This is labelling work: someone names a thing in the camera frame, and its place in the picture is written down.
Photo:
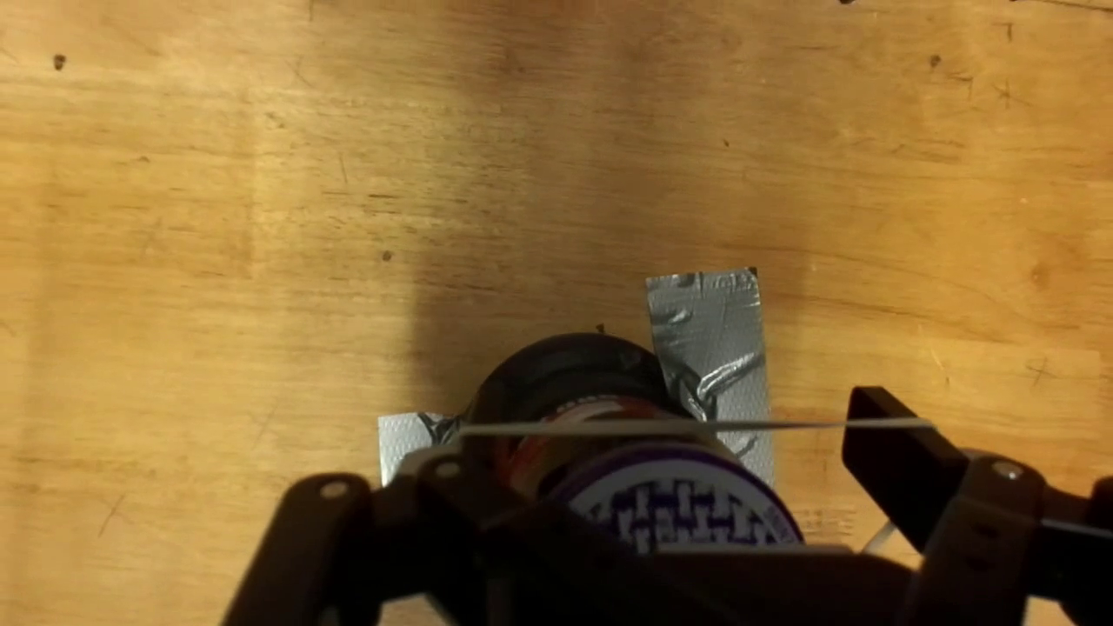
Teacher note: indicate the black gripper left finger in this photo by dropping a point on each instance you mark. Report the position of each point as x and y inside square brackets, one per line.
[314, 535]

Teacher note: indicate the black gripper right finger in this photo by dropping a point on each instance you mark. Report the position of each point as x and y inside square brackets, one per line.
[984, 523]

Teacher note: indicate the small red black object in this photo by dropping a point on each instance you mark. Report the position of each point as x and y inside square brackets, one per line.
[579, 376]

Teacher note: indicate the grey duct tape piece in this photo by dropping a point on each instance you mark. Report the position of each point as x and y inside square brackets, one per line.
[400, 448]
[715, 333]

